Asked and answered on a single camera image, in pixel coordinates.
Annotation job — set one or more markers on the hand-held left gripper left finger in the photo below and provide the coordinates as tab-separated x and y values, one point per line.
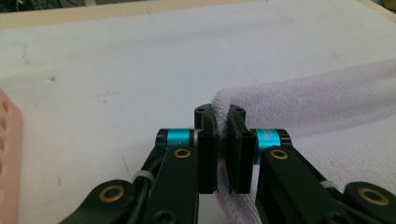
174	186

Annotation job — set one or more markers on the lilac printed towel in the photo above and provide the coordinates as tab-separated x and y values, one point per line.
311	105

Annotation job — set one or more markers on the pink plastic basket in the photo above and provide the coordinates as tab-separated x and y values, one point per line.
11	161

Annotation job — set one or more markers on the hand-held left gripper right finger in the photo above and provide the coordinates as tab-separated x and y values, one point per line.
286	186

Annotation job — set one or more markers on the white grid mat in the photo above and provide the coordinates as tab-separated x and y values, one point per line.
124	77

